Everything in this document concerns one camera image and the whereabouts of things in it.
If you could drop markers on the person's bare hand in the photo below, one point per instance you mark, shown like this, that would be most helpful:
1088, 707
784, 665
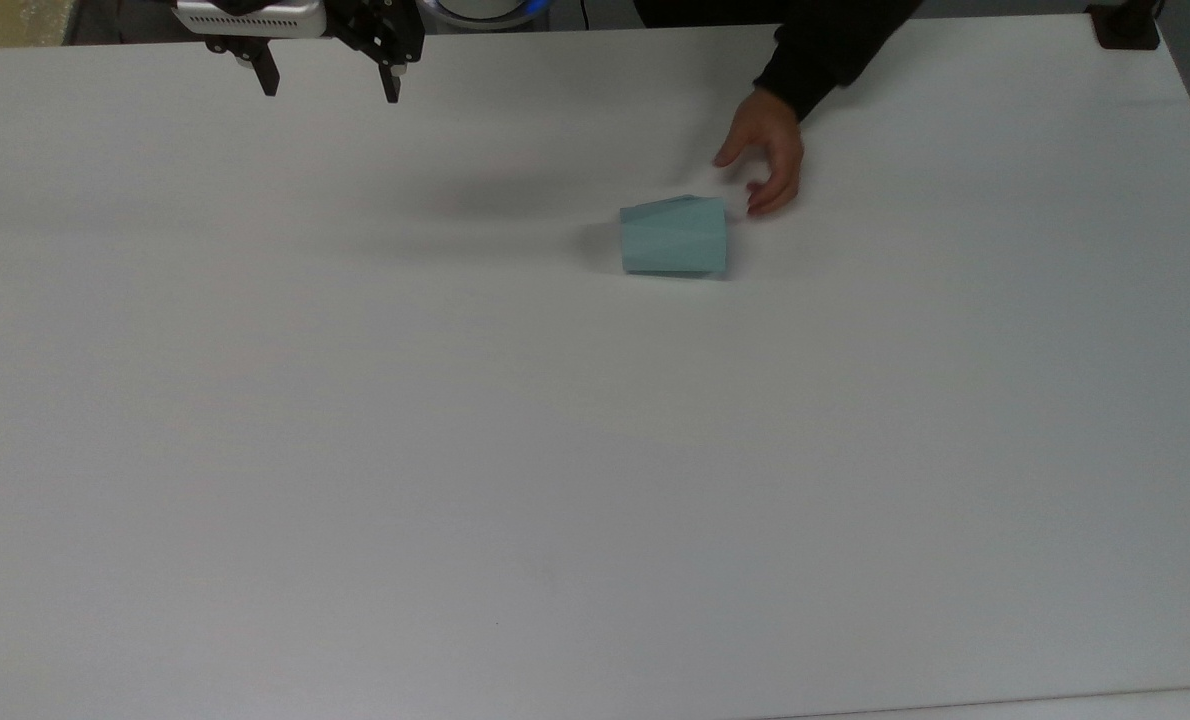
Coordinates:
780, 140

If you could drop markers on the forearm in black sleeve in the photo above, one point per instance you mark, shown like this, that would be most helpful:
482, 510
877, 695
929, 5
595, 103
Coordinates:
825, 40

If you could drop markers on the black clamp pole stand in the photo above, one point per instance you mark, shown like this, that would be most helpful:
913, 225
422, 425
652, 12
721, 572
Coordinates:
1125, 28

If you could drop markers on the light blue faceted cup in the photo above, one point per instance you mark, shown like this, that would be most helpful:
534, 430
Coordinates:
675, 238

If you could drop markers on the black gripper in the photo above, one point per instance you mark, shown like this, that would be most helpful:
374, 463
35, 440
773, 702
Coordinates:
375, 30

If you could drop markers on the white adjoining table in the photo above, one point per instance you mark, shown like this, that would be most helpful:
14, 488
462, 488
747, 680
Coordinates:
1055, 706

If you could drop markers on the beige board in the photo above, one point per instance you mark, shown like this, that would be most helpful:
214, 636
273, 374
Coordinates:
10, 20

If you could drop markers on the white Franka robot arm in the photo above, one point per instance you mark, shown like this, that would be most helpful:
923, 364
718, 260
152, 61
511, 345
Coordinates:
485, 10

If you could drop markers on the white box on wrist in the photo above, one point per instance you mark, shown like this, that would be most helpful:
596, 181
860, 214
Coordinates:
250, 18

